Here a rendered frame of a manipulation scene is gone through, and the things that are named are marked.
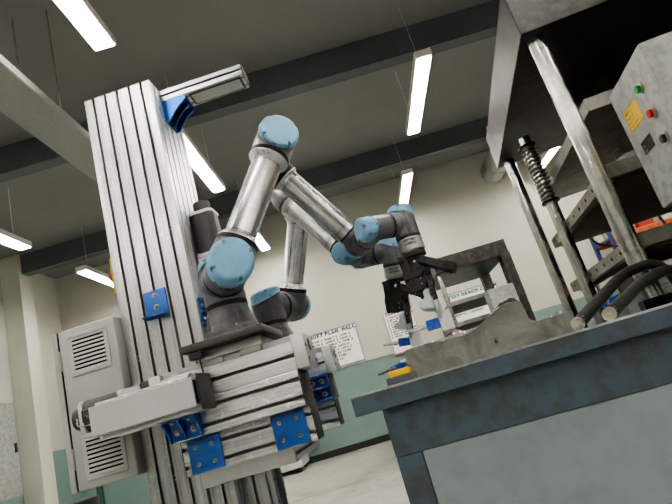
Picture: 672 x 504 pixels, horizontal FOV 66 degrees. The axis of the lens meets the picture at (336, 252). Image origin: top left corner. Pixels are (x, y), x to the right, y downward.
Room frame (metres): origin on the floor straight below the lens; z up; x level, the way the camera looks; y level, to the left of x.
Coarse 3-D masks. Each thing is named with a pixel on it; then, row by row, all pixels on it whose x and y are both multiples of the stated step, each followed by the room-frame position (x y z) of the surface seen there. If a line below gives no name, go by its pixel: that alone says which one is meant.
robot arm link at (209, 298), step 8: (200, 264) 1.37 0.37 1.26; (200, 272) 1.37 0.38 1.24; (200, 280) 1.38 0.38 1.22; (208, 288) 1.33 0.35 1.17; (208, 296) 1.37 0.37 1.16; (216, 296) 1.35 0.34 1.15; (224, 296) 1.35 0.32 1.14; (232, 296) 1.37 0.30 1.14; (240, 296) 1.38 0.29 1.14; (208, 304) 1.37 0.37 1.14
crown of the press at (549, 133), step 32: (512, 0) 1.59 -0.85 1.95; (544, 0) 1.57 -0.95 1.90; (576, 0) 1.56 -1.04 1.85; (608, 0) 1.54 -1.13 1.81; (640, 0) 1.60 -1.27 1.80; (512, 32) 1.66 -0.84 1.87; (544, 32) 1.62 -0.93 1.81; (576, 32) 1.68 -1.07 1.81; (608, 32) 1.74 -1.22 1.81; (640, 32) 1.81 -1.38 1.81; (512, 64) 1.81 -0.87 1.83; (576, 64) 1.91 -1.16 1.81; (608, 64) 2.00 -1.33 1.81; (512, 96) 2.03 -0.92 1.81; (544, 96) 2.12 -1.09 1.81; (576, 96) 2.16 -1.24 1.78; (512, 128) 2.36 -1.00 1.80; (544, 128) 2.48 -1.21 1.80
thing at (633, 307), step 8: (608, 280) 2.10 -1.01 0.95; (632, 280) 2.03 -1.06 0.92; (664, 280) 2.01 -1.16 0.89; (600, 288) 2.24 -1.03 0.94; (624, 288) 2.03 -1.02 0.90; (664, 288) 2.01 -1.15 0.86; (616, 296) 2.09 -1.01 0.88; (640, 296) 2.02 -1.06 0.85; (632, 304) 2.03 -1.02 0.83; (624, 312) 2.08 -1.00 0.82; (632, 312) 2.03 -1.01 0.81
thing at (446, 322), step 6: (444, 312) 1.49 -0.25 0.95; (438, 318) 1.49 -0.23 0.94; (444, 318) 1.49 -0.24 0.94; (450, 318) 1.49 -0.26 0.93; (426, 324) 1.50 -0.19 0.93; (432, 324) 1.50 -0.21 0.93; (438, 324) 1.50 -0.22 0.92; (444, 324) 1.49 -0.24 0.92; (450, 324) 1.49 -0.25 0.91; (408, 330) 1.53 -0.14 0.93; (414, 330) 1.52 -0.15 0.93; (420, 330) 1.52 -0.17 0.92; (444, 330) 1.50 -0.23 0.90
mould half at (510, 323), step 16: (512, 304) 1.58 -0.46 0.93; (496, 320) 1.59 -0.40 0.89; (512, 320) 1.58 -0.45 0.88; (528, 320) 1.57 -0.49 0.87; (544, 320) 1.57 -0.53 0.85; (560, 320) 1.56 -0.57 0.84; (464, 336) 1.61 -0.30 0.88; (480, 336) 1.60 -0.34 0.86; (496, 336) 1.59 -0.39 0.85; (512, 336) 1.58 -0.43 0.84; (528, 336) 1.58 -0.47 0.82; (544, 336) 1.57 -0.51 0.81; (416, 352) 1.63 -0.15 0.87; (432, 352) 1.62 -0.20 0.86; (448, 352) 1.62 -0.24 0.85; (464, 352) 1.61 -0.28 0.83; (480, 352) 1.60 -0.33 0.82; (496, 352) 1.59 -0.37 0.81; (416, 368) 1.63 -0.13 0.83; (432, 368) 1.63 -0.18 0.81; (448, 368) 1.62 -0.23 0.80
